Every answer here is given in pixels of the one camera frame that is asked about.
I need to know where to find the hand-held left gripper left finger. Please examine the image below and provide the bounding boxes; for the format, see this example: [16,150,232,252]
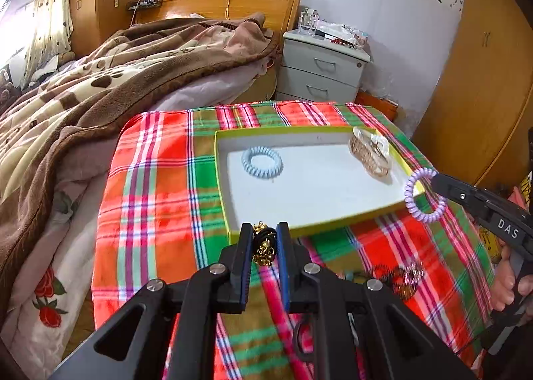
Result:
[49,222,256,380]

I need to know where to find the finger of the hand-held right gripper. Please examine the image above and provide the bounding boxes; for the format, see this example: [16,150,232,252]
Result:
[429,173,493,214]

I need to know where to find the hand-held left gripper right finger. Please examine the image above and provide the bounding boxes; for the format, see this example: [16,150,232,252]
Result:
[275,222,479,380]

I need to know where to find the black hair tie gold charms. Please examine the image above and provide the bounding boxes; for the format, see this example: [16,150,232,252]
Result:
[252,221,279,268]

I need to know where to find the purple spiral hair tie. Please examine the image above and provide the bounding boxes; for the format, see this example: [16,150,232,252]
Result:
[404,169,449,223]

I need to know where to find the white tray box yellow rim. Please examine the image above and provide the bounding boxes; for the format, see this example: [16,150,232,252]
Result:
[214,125,427,241]

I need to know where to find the person's right hand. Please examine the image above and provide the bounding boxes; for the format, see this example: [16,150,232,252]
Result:
[491,246,533,311]

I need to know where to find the yellow printed box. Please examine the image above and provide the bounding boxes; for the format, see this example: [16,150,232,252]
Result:
[479,228,506,266]

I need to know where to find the clear amber hair claw clip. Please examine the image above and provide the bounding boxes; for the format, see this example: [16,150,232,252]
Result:
[347,126,394,178]

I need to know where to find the rhinestone hair clip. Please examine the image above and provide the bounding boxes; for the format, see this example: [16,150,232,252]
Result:
[393,262,424,301]

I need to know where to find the red green plaid cloth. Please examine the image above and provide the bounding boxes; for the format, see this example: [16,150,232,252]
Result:
[92,100,506,380]

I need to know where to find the orange wooden stool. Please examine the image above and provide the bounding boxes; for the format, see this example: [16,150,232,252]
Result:
[356,91,399,120]

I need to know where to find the grey nightstand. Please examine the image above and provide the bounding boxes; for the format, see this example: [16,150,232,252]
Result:
[275,28,371,106]

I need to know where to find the white paper pile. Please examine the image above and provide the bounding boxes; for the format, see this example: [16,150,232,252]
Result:
[316,22,369,50]

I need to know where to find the white floral bed sheet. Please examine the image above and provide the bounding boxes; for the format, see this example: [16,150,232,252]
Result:
[8,59,279,368]

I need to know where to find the clear glass box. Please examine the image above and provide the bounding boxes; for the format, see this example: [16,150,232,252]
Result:
[297,7,320,37]

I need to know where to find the brown paw print blanket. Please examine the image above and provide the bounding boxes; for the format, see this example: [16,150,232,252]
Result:
[0,12,283,318]

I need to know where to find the wooden headboard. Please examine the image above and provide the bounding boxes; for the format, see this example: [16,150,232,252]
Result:
[131,0,303,37]

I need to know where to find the dotted cream curtain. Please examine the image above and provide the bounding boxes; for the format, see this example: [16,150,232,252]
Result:
[23,0,76,81]

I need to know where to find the window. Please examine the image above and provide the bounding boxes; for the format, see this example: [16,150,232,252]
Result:
[0,0,42,73]

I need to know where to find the grey hair tie with flower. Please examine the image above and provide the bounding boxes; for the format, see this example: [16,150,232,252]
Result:
[291,315,319,364]

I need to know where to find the light blue spiral hair tie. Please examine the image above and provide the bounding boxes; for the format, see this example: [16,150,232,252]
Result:
[241,146,284,179]

